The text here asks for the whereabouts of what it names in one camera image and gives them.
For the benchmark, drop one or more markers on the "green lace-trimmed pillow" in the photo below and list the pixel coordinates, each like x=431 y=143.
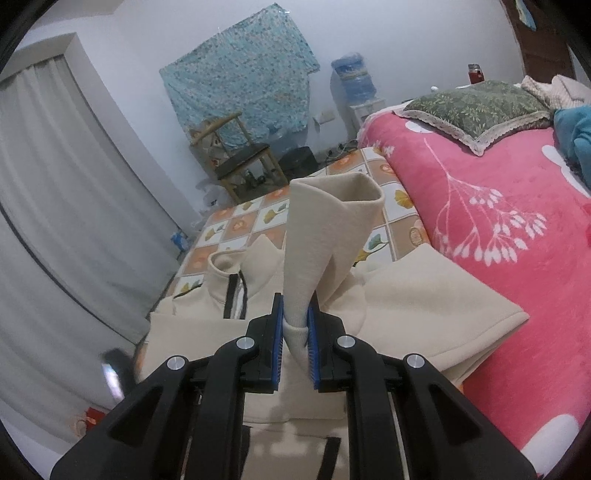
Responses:
x=479 y=115

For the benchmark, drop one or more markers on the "wooden chair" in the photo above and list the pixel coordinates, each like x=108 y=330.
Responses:
x=228 y=163

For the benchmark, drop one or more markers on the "grey curtain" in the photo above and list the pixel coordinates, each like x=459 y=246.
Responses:
x=85 y=252

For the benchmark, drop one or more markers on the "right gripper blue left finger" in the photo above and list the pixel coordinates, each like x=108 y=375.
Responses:
x=277 y=344

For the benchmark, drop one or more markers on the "cream zip-up jacket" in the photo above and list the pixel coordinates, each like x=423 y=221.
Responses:
x=423 y=303

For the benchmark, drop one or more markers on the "teal patterned hanging cloth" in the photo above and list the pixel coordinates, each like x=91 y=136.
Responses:
x=260 y=67

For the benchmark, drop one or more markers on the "cream knitted blanket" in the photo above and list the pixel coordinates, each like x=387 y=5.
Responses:
x=561 y=93

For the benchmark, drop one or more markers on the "blue water jug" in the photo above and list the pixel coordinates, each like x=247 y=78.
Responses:
x=355 y=79

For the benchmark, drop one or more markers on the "red jar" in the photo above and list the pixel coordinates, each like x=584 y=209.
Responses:
x=475 y=74

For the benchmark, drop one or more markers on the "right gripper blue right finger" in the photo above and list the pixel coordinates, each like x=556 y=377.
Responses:
x=313 y=350

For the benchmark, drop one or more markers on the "teal blue garment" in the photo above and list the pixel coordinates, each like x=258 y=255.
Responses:
x=573 y=134

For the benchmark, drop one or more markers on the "white water dispenser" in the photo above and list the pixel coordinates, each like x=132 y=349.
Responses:
x=360 y=112

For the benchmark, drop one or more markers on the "red box on floor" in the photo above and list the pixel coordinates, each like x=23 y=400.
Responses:
x=87 y=421

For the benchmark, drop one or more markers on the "checkered orange bed sheet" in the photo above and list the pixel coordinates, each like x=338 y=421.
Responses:
x=397 y=231

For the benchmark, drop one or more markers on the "pink floral blanket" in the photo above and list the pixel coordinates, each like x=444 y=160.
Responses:
x=515 y=219

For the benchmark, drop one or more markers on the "dark wooden door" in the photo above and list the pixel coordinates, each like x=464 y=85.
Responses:
x=544 y=50

